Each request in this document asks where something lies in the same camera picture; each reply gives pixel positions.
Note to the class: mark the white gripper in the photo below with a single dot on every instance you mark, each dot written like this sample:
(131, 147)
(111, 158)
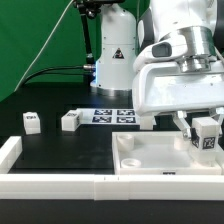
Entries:
(163, 88)

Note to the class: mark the white square table top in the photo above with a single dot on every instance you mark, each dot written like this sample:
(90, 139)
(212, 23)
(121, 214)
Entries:
(156, 153)

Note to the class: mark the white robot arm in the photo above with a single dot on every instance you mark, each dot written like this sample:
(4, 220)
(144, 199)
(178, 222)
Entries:
(169, 60)

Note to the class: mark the sheet of fiducial tags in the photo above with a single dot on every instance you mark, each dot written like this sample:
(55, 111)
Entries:
(103, 116)

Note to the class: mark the white U-shaped fence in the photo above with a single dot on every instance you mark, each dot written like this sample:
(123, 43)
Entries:
(101, 187)

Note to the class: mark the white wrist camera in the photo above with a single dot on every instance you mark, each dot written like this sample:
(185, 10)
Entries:
(169, 49)

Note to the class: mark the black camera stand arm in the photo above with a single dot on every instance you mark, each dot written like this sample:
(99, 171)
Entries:
(89, 9)

